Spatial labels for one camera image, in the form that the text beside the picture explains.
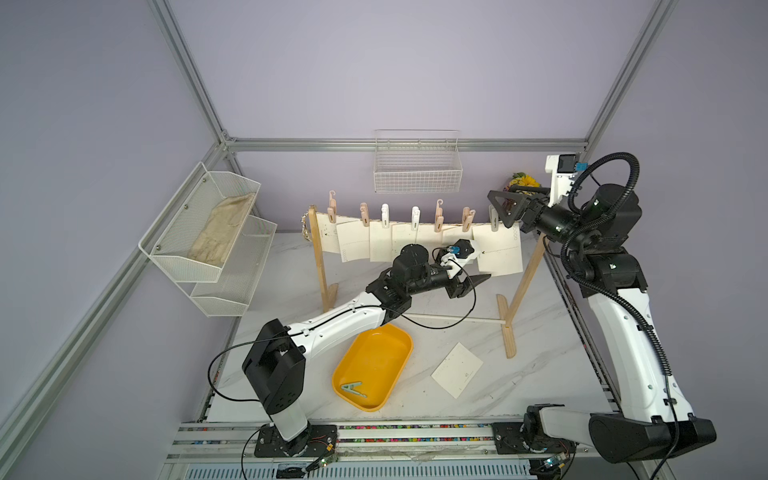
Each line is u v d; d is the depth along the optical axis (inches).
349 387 31.7
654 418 14.7
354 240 26.8
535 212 20.2
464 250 21.9
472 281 24.8
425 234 25.9
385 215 24.2
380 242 27.4
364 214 24.1
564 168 19.6
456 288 24.2
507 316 37.3
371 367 35.3
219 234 31.0
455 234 25.7
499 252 26.1
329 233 27.0
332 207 24.2
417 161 37.6
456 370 33.2
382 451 28.8
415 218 24.4
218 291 34.7
